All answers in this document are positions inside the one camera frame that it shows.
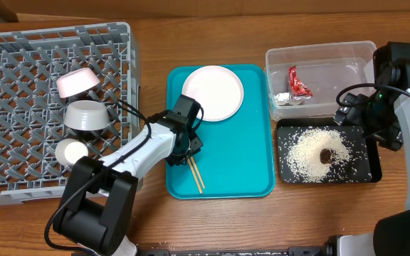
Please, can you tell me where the wooden chopstick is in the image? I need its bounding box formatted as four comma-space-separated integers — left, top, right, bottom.
190, 157, 205, 190
187, 159, 203, 194

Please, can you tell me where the large white plate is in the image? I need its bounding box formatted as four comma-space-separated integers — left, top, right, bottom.
182, 65, 244, 122

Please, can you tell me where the brown food scrap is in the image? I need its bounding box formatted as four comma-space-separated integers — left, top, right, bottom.
320, 149, 335, 164

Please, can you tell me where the pile of rice grains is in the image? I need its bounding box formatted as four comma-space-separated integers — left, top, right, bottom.
281, 127, 373, 181

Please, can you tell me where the red snack wrapper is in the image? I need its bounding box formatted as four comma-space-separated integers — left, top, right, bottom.
288, 65, 313, 97

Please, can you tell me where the grey bowl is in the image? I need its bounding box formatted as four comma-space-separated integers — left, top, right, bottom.
63, 100, 110, 131

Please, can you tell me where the white cup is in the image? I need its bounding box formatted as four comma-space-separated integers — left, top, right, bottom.
55, 139, 88, 166

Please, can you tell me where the small pink bowl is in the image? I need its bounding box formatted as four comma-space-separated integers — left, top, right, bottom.
56, 68, 100, 98

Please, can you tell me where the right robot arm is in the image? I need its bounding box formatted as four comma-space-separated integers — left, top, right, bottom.
324, 42, 410, 255

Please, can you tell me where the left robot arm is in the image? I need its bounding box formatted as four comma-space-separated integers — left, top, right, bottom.
44, 95, 204, 255

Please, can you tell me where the black tray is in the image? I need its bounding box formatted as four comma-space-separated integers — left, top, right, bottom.
275, 117, 383, 185

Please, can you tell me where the clear plastic bin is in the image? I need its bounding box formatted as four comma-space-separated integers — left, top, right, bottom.
265, 41, 377, 121

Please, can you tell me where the grey plastic dish rack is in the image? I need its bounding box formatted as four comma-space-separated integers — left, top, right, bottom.
0, 22, 141, 206

